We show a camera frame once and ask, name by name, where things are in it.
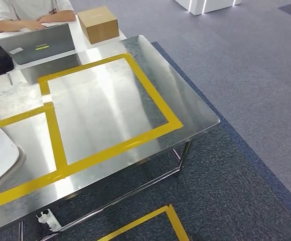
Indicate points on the stainless steel workbench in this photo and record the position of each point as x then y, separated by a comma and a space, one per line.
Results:
185, 99

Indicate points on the person's right hand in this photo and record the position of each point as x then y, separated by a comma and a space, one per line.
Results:
36, 25

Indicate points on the yellow floor tape square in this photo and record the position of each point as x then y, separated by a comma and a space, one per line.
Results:
176, 221

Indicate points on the grey laptop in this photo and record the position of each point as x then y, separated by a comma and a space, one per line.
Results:
35, 45

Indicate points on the person's right forearm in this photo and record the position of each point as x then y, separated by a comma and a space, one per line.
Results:
10, 26

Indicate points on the white lit platform block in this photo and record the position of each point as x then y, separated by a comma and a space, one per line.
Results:
210, 5

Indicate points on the white power strip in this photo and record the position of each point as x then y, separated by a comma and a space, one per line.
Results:
48, 220

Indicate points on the person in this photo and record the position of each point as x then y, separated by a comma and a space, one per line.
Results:
30, 8

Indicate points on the brown cardboard box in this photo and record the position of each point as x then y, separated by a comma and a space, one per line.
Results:
97, 25

